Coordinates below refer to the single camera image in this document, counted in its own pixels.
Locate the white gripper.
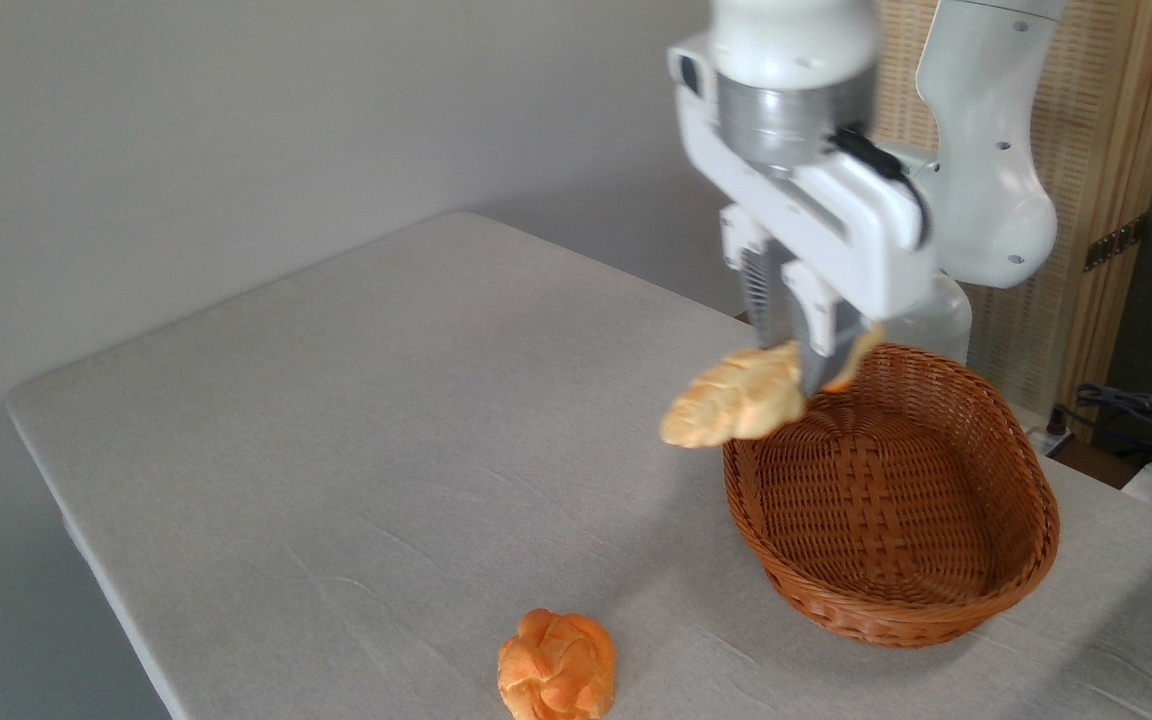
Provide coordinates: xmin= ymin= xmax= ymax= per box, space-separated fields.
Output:
xmin=668 ymin=34 xmax=940 ymax=397

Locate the long braided bread loaf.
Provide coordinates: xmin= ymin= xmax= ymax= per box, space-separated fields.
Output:
xmin=659 ymin=323 xmax=887 ymax=450

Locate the brown oval wicker basket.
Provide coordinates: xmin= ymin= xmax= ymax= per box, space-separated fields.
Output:
xmin=722 ymin=343 xmax=1061 ymax=649

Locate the round orange knotted bread roll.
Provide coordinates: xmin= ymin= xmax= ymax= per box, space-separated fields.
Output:
xmin=497 ymin=608 xmax=617 ymax=720

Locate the white power strip with plug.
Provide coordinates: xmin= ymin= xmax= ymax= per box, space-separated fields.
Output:
xmin=1024 ymin=404 xmax=1079 ymax=459

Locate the dark metal screen hinge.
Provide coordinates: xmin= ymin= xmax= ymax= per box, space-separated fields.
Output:
xmin=1083 ymin=214 xmax=1149 ymax=273

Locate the grey tablecloth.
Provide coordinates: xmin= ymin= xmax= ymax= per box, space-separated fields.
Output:
xmin=4 ymin=210 xmax=1152 ymax=720

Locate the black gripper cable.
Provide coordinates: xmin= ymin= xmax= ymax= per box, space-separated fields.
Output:
xmin=829 ymin=124 xmax=933 ymax=249

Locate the black cable bundle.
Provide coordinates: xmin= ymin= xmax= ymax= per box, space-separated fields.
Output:
xmin=1074 ymin=382 xmax=1152 ymax=453

